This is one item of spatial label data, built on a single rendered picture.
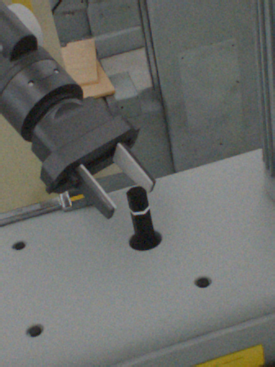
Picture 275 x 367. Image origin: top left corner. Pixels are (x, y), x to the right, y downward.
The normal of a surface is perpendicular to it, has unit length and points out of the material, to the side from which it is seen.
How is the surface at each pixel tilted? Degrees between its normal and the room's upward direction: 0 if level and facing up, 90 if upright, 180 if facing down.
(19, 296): 0
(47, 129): 31
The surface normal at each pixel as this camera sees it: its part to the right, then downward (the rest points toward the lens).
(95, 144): 0.20, -0.55
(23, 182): 0.25, 0.49
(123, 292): -0.17, -0.83
